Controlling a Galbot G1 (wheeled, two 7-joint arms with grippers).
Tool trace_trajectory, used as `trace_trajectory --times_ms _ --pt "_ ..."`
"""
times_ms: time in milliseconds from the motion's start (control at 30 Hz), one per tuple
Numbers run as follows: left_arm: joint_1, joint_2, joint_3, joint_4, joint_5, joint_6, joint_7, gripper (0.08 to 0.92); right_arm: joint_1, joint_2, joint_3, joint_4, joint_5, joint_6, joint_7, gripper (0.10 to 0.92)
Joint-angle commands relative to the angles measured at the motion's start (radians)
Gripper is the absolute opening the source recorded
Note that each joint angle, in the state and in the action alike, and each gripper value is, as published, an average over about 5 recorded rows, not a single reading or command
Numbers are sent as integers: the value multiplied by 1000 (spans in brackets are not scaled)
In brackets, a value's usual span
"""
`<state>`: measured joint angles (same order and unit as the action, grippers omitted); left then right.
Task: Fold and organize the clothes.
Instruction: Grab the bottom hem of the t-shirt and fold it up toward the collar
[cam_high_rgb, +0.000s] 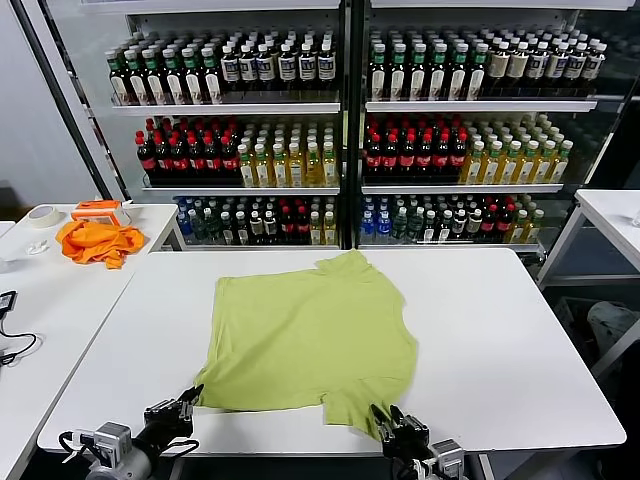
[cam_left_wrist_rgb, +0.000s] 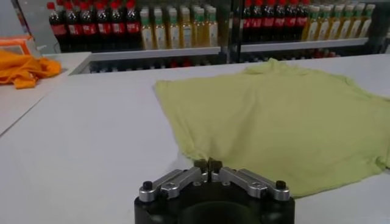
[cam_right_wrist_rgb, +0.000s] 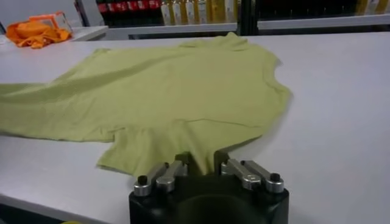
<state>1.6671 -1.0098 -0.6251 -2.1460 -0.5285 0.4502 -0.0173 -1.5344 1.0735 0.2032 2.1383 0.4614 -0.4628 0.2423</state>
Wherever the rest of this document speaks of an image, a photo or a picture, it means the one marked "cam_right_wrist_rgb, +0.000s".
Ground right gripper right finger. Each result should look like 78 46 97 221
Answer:
213 149 285 194

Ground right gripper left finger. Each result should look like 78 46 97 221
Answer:
133 151 199 197

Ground light green t-shirt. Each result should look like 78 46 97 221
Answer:
0 32 293 177

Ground left beverage shelf rack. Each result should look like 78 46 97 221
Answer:
74 0 244 41

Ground white side table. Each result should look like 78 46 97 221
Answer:
71 26 109 42

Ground yellow juice bottle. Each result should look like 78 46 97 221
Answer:
225 0 241 24
197 0 212 25
184 0 199 25
172 0 186 26
160 0 174 26
356 0 376 15
210 0 227 24
375 0 390 15

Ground red-cap cola bottle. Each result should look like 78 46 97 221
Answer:
129 0 141 27
150 0 162 27
140 0 152 27
108 0 120 27
97 0 110 27
119 0 130 27

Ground crumpled orange cloth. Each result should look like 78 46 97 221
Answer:
5 21 73 49

